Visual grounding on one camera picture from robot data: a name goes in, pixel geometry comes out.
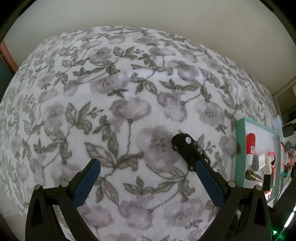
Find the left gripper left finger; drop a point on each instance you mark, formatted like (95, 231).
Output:
(42, 222)

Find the black power adapter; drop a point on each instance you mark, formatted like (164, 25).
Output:
(288, 130)

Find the cluttered colourful accessories pile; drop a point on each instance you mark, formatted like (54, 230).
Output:
(287, 162)

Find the black plug adapter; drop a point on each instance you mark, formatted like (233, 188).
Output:
(267, 182)

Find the floral grey white blanket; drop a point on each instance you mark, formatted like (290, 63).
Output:
(120, 94)

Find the black toy car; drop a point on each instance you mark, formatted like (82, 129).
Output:
(191, 151)

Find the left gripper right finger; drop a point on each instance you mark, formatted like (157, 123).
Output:
(244, 213)

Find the teal white storage box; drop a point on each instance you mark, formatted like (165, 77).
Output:
(266, 141)

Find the red white glue bottle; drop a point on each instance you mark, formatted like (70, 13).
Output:
(250, 148)

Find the gold patterned harmonica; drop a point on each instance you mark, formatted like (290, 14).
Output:
(252, 176)

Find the white plastic clip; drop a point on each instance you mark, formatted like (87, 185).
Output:
(267, 169)

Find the white plug charger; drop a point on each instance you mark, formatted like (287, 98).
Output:
(258, 162)

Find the white translucent device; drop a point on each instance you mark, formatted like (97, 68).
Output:
(278, 122)

